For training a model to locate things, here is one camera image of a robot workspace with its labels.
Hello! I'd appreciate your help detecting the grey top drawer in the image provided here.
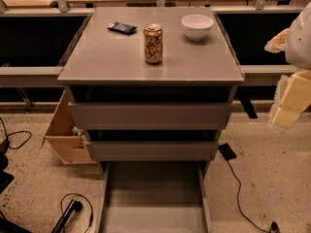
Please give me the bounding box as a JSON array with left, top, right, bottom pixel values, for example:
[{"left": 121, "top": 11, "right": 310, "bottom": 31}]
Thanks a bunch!
[{"left": 68, "top": 102, "right": 232, "bottom": 130}]

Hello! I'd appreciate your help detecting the white ceramic bowl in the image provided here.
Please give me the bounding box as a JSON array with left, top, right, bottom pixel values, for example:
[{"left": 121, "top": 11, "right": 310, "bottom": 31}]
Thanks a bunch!
[{"left": 181, "top": 15, "right": 214, "bottom": 41}]

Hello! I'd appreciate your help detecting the grey drawer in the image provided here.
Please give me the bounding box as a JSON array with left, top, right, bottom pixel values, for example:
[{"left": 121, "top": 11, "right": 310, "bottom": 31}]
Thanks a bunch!
[
  {"left": 95, "top": 161, "right": 212, "bottom": 233},
  {"left": 68, "top": 102, "right": 232, "bottom": 130},
  {"left": 86, "top": 141, "right": 218, "bottom": 161}
]

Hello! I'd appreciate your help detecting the black power adapter with cable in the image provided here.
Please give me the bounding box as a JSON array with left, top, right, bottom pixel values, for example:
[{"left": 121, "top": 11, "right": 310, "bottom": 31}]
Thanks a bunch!
[{"left": 218, "top": 143, "right": 281, "bottom": 233}]

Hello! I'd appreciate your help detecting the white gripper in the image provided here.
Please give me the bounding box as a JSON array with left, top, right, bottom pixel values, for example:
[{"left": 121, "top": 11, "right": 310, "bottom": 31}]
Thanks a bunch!
[{"left": 264, "top": 28, "right": 311, "bottom": 128}]

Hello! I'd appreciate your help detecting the dark blue snack packet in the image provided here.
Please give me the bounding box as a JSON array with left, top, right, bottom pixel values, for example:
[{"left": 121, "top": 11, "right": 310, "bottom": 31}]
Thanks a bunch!
[{"left": 108, "top": 22, "right": 137, "bottom": 35}]

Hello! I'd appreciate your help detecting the dark equipment at left edge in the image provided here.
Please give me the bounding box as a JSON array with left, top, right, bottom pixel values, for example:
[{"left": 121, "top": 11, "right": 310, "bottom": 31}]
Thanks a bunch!
[{"left": 0, "top": 139, "right": 16, "bottom": 233}]

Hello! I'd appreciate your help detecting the black cable left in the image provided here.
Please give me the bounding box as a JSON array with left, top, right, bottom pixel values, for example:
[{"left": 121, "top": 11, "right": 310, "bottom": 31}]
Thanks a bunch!
[{"left": 0, "top": 116, "right": 33, "bottom": 150}]

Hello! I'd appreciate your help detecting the grey drawer cabinet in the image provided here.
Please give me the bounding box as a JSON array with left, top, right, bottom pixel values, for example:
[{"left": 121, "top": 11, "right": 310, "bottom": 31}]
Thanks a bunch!
[{"left": 57, "top": 6, "right": 245, "bottom": 180}]

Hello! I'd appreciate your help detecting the grey bottom drawer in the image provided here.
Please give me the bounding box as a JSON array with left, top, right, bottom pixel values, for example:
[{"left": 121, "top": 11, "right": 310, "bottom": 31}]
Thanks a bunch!
[{"left": 95, "top": 161, "right": 212, "bottom": 233}]

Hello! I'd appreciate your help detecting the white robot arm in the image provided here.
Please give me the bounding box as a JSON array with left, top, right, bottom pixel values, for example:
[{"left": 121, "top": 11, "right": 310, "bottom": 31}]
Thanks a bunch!
[{"left": 264, "top": 2, "right": 311, "bottom": 133}]

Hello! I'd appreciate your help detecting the grey middle drawer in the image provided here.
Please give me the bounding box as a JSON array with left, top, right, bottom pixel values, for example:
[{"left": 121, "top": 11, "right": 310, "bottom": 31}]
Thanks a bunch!
[{"left": 86, "top": 141, "right": 218, "bottom": 161}]

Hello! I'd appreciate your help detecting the black stand with cable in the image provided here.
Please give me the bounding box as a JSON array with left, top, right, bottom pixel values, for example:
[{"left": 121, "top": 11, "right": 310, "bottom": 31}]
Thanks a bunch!
[{"left": 52, "top": 192, "right": 94, "bottom": 233}]

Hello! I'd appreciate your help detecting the patterned drink can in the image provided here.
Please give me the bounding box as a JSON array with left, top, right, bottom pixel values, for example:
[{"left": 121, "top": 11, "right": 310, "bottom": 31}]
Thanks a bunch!
[{"left": 144, "top": 24, "right": 163, "bottom": 64}]

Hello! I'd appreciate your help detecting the open cardboard box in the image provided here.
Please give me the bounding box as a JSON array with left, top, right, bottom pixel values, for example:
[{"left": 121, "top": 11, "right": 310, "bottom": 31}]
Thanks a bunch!
[{"left": 45, "top": 92, "right": 92, "bottom": 164}]

